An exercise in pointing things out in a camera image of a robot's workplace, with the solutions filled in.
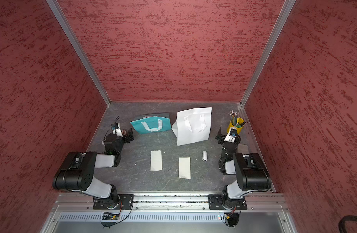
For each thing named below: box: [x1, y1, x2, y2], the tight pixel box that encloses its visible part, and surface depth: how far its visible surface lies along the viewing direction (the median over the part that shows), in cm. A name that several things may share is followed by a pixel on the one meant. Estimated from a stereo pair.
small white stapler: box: [201, 150, 208, 162], surface depth 91 cm
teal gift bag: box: [129, 116, 172, 135], surface depth 91 cm
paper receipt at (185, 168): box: [178, 157, 191, 180], surface depth 89 cm
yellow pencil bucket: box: [227, 117, 245, 135], surface depth 97 cm
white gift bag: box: [171, 106, 212, 147], surface depth 89 cm
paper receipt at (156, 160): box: [150, 149, 163, 171], surface depth 91 cm
